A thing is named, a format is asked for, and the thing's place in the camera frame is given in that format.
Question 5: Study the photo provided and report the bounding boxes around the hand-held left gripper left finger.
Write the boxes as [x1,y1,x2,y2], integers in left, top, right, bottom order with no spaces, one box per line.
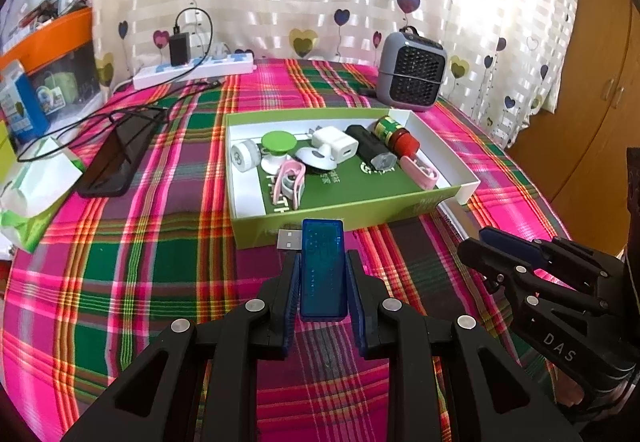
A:
[62,252,302,442]

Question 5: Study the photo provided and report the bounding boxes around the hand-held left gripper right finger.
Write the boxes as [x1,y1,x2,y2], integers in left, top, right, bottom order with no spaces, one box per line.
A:
[346,249,583,442]

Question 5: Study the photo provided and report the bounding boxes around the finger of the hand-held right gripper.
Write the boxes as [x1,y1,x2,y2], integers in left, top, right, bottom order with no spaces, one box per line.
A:
[457,238,606,315]
[479,227,623,298]

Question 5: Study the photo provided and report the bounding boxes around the blue usb tester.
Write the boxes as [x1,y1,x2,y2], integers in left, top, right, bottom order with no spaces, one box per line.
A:
[277,218,347,322]

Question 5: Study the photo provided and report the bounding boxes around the silver lighter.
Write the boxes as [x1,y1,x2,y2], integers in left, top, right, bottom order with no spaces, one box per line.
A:
[436,199,481,240]

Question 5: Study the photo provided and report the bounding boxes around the green and white cardboard box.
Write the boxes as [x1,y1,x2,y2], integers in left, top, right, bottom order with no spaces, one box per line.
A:
[223,108,482,249]

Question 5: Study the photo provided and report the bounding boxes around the small pink clip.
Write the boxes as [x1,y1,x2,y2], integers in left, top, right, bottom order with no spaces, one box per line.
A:
[399,155,440,189]

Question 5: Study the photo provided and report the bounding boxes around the large pink and grey clip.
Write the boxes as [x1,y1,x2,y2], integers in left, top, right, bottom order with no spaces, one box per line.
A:
[276,159,307,210]

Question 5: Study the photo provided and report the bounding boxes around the white panda-shaped gadget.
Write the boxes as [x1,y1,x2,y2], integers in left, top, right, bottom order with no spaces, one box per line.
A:
[295,142,341,170]

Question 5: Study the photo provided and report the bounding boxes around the small white round jar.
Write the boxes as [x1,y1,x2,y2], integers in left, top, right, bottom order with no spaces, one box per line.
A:
[230,139,262,171]

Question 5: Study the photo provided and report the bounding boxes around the green round phone grip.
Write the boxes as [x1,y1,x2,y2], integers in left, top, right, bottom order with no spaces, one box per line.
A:
[259,131,299,174]

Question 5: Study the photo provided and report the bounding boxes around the black pocket device clear tip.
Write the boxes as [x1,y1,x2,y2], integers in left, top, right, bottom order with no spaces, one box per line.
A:
[345,125,397,169]

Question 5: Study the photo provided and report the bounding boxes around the brown bottle with red cap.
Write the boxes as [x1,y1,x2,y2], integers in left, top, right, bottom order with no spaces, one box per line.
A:
[375,116,418,158]

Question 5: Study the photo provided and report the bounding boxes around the white usb charger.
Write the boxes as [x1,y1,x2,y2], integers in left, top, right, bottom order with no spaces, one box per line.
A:
[312,125,359,161]

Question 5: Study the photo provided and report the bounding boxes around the person's right hand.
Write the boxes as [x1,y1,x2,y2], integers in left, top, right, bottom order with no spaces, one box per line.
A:
[552,364,586,408]

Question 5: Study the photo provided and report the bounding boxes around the pink green plaid tablecloth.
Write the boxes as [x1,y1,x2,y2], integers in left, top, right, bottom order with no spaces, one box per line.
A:
[0,57,621,442]

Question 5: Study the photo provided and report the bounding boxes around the wooden wardrobe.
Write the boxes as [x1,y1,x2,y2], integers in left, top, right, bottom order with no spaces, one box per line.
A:
[505,0,640,253]

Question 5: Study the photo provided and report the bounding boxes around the grey mini heater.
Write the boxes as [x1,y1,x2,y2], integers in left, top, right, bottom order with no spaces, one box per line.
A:
[376,26,447,112]

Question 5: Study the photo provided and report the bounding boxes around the black smartphone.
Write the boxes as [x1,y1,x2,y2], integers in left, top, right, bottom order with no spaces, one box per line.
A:
[77,110,168,198]

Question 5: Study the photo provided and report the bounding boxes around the white power strip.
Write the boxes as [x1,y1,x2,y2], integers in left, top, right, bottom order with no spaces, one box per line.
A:
[132,53,256,90]

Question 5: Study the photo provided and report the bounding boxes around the green tissue packet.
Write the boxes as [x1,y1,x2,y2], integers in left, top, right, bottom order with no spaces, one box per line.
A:
[0,135,86,253]

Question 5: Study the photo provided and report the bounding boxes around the black power adapter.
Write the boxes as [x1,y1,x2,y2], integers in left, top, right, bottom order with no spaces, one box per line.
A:
[169,33,191,66]

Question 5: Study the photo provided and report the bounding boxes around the yellow-green box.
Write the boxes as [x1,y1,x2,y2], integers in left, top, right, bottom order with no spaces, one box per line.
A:
[0,119,13,183]

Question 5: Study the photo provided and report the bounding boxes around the blue and white box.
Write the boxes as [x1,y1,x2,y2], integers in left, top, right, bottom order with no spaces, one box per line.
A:
[0,60,51,143]

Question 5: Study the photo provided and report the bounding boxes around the orange storage bin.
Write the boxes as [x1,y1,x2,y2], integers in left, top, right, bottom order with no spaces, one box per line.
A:
[0,7,103,123]

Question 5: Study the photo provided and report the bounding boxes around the black cable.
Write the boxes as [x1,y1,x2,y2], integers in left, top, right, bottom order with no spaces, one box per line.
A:
[17,7,223,163]

